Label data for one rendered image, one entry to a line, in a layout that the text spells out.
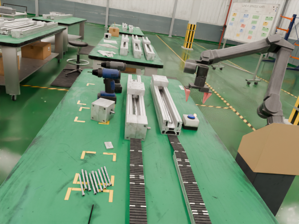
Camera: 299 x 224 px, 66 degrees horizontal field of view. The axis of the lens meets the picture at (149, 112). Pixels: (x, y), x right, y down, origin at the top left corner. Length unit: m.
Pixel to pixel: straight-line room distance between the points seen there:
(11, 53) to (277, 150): 3.00
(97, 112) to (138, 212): 0.66
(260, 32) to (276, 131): 5.73
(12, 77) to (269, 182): 3.04
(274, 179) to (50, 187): 0.96
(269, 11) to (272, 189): 5.72
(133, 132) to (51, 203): 0.49
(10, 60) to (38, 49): 1.55
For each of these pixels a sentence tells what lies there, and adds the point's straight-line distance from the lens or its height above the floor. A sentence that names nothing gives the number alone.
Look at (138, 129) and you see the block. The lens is 1.10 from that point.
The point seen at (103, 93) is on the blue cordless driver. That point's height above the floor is 0.85.
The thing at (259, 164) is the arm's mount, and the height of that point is 0.82.
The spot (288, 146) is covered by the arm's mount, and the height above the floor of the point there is 0.92.
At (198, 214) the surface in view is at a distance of 0.79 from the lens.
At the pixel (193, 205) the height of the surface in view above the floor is 0.81.
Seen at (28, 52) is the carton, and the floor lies 0.33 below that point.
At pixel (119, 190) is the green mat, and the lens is 0.85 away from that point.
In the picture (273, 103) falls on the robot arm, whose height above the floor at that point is 1.05.
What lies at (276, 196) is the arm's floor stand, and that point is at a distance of 1.34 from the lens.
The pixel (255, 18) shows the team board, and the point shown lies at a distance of 6.91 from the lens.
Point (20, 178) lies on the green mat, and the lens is 0.92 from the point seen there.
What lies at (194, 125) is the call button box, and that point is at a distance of 1.33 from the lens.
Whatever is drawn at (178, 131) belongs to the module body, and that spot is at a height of 0.81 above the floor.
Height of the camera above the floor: 1.36
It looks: 23 degrees down
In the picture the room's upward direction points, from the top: 9 degrees clockwise
